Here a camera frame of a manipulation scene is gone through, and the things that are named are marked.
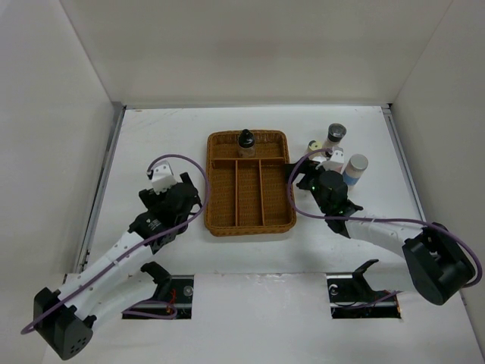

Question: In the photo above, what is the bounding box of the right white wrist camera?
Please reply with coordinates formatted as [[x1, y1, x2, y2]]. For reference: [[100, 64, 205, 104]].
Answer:
[[314, 147, 345, 173]]

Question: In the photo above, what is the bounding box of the black grinder top spice bottle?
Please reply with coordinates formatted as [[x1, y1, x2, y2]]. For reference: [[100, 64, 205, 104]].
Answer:
[[323, 123, 346, 149]]

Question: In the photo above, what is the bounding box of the brown wicker divided tray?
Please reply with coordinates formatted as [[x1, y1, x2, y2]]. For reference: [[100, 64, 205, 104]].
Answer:
[[205, 130, 296, 237]]

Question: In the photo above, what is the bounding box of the black cap brown spice bottle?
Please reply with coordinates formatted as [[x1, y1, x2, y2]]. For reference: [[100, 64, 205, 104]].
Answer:
[[237, 129, 255, 158]]

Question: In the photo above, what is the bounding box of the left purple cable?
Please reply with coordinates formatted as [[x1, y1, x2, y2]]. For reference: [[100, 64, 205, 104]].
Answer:
[[20, 153, 208, 335]]

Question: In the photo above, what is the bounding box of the purple cable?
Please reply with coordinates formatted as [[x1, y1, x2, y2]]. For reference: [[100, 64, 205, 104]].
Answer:
[[20, 153, 208, 335], [287, 148, 483, 286]]

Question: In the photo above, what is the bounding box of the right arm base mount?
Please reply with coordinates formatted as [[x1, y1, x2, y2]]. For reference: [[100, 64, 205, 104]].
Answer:
[[326, 259, 401, 319]]

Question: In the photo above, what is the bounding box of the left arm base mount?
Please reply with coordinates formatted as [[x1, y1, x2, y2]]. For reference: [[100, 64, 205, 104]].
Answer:
[[122, 262, 195, 320]]

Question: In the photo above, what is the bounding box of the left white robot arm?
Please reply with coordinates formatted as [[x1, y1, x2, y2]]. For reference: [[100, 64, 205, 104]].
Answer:
[[33, 168, 202, 360]]

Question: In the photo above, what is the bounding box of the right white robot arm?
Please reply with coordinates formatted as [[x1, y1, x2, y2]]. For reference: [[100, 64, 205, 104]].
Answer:
[[283, 158, 483, 306]]

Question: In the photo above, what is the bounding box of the yellow lid spice bottle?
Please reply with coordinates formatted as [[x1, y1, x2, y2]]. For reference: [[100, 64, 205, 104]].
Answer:
[[306, 140, 323, 158]]

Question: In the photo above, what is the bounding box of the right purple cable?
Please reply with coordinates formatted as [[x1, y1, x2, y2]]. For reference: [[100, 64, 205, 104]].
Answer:
[[287, 148, 483, 286]]

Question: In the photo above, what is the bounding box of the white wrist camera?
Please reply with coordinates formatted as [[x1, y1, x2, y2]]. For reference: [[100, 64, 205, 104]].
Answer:
[[314, 147, 345, 173], [147, 160, 177, 195]]

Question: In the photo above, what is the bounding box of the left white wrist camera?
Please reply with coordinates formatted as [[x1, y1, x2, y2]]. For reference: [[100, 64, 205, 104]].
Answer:
[[147, 160, 177, 195]]

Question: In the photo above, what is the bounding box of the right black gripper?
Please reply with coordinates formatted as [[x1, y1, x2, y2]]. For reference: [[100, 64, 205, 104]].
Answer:
[[283, 156, 336, 214]]

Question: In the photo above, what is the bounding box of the silver lid blue label jar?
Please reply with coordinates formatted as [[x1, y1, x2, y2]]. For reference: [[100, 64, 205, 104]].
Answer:
[[343, 154, 369, 187]]

